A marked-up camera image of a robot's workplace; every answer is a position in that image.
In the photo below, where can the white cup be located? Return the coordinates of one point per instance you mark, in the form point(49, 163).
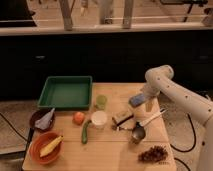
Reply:
point(99, 119)

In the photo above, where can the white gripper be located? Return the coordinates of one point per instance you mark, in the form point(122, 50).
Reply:
point(149, 92)

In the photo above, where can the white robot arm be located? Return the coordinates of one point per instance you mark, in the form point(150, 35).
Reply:
point(159, 79)

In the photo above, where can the green plastic tray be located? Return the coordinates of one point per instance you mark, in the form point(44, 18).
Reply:
point(66, 93)

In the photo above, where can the grey crumpled cloth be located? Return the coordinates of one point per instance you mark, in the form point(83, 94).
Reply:
point(45, 121)

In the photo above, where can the orange tomato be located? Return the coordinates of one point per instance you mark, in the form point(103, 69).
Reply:
point(78, 118)

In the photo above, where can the small green cup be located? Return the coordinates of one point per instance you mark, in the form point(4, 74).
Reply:
point(101, 101)

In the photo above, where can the wooden brush with black handle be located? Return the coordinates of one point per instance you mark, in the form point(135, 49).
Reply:
point(122, 117)

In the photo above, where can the dark brown bowl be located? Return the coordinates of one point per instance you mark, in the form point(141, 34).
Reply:
point(38, 115)

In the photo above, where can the blue sponge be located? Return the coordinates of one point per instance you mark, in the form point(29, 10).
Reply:
point(137, 100)

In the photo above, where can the yellow corn cob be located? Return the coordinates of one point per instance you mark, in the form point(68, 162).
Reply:
point(47, 149)

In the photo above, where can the orange bowl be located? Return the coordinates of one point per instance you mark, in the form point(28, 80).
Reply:
point(40, 142)

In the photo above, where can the green cucumber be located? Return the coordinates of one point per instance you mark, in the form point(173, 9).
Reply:
point(84, 137)

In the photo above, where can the brown dried pile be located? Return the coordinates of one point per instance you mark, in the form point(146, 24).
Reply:
point(153, 155)

